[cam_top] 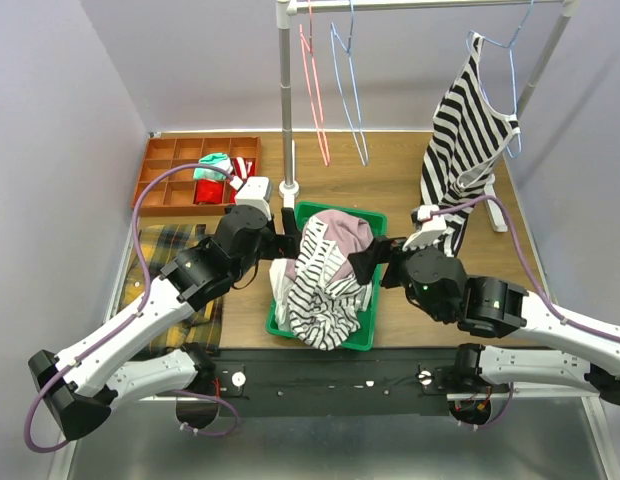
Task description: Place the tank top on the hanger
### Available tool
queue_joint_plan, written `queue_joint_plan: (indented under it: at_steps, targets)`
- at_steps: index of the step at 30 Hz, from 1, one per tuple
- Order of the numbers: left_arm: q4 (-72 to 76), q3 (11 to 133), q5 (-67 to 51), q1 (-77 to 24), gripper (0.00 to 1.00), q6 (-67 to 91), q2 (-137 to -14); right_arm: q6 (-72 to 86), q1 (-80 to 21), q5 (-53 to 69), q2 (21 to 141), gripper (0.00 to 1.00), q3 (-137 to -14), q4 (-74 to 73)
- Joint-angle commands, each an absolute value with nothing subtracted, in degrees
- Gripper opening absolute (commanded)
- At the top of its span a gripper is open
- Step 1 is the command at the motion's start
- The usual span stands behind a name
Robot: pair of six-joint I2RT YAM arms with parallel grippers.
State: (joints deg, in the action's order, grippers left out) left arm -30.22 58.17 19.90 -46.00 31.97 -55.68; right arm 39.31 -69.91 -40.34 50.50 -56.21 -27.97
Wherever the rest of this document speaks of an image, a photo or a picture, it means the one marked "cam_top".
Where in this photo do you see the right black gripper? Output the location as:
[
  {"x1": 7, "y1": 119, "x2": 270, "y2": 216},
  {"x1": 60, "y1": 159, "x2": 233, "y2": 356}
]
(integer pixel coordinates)
[{"x1": 347, "y1": 231, "x2": 446, "y2": 322}]

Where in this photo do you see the thin-striped white tank top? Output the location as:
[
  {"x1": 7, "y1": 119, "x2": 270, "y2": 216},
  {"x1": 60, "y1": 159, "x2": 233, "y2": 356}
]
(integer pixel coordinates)
[{"x1": 288, "y1": 225, "x2": 371, "y2": 351}]

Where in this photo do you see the green plastic bin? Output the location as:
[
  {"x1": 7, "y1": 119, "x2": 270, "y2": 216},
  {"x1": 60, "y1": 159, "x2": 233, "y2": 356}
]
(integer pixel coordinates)
[{"x1": 265, "y1": 201, "x2": 387, "y2": 351}]

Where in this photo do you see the light blue wire hanger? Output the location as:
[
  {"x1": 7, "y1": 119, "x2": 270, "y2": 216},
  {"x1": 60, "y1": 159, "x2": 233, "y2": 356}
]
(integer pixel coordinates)
[{"x1": 330, "y1": 1, "x2": 370, "y2": 167}]

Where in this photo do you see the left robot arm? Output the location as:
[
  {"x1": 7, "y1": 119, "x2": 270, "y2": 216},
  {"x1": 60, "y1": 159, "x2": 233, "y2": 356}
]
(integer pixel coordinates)
[{"x1": 24, "y1": 205, "x2": 301, "y2": 452}]

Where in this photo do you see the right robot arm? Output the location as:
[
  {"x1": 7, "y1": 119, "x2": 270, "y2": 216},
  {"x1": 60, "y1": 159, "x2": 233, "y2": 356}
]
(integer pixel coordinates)
[{"x1": 348, "y1": 236, "x2": 620, "y2": 406}]

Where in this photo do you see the wide-striped hanging tank top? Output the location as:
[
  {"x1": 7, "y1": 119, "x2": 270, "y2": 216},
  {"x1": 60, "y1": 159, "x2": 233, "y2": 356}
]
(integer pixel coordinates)
[{"x1": 420, "y1": 31, "x2": 521, "y2": 257}]

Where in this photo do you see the blue hanger holding top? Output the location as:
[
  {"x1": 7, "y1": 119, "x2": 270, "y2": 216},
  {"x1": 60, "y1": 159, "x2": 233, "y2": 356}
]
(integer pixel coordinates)
[{"x1": 466, "y1": 0, "x2": 535, "y2": 159}]

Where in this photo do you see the white metal clothes rack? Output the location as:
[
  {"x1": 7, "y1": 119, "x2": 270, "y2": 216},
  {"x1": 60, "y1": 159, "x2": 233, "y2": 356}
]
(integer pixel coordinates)
[{"x1": 276, "y1": 1, "x2": 580, "y2": 206}]

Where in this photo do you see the pink garment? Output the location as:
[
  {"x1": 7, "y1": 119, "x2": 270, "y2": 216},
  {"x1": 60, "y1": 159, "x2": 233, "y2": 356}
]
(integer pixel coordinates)
[{"x1": 302, "y1": 209, "x2": 373, "y2": 283}]

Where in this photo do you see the red white sock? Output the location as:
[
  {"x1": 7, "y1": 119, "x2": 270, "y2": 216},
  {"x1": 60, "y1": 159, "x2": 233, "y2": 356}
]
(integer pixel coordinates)
[{"x1": 229, "y1": 157, "x2": 253, "y2": 191}]

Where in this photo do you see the white garment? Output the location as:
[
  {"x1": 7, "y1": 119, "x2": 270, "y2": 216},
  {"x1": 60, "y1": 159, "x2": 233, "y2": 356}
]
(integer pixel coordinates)
[{"x1": 269, "y1": 259, "x2": 296, "y2": 332}]

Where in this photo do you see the red cloth left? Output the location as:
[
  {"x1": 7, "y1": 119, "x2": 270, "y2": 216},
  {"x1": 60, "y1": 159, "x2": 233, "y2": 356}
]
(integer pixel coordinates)
[{"x1": 194, "y1": 179, "x2": 224, "y2": 205}]

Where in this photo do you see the green white sock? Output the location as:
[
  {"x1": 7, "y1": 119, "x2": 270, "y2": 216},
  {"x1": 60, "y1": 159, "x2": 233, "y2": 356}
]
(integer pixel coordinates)
[{"x1": 193, "y1": 152, "x2": 234, "y2": 182}]

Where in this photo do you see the orange compartment tray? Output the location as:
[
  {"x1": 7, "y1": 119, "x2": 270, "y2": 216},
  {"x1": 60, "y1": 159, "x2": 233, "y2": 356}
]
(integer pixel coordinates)
[{"x1": 131, "y1": 136, "x2": 261, "y2": 217}]

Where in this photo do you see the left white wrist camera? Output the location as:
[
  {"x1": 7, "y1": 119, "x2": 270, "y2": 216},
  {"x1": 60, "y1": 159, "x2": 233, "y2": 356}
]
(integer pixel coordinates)
[{"x1": 234, "y1": 176, "x2": 272, "y2": 220}]

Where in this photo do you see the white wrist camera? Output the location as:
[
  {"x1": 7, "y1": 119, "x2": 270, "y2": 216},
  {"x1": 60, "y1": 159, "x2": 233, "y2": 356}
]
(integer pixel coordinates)
[
  {"x1": 234, "y1": 176, "x2": 272, "y2": 220},
  {"x1": 402, "y1": 205, "x2": 447, "y2": 251}
]

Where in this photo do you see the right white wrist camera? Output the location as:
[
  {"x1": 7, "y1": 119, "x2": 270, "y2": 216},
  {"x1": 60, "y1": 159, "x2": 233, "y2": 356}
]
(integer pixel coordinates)
[{"x1": 402, "y1": 205, "x2": 447, "y2": 251}]

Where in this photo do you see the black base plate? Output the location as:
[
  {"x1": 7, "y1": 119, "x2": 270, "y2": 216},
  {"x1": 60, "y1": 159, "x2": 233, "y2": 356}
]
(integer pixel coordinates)
[{"x1": 154, "y1": 347, "x2": 511, "y2": 419}]

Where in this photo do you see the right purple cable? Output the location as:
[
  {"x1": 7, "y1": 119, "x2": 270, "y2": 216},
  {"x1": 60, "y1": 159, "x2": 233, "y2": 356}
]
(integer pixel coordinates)
[{"x1": 429, "y1": 194, "x2": 620, "y2": 346}]

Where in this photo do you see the pink wire hanger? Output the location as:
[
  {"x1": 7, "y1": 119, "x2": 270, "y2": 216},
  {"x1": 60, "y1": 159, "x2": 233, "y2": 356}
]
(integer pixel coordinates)
[{"x1": 299, "y1": 1, "x2": 331, "y2": 167}]

